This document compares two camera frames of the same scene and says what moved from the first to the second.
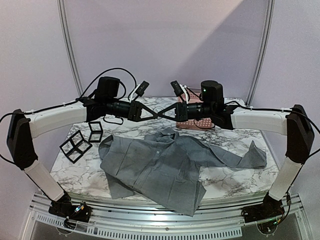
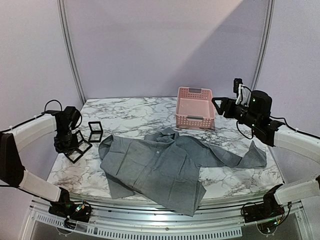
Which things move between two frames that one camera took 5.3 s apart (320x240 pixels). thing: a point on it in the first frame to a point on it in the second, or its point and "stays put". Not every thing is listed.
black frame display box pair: [75, 147] stays put
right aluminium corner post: [264, 53] stays put
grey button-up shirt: [166, 165] stays put
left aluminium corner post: [67, 42] stays put
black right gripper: [181, 111] to [230, 108]
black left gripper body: [134, 104] to [66, 142]
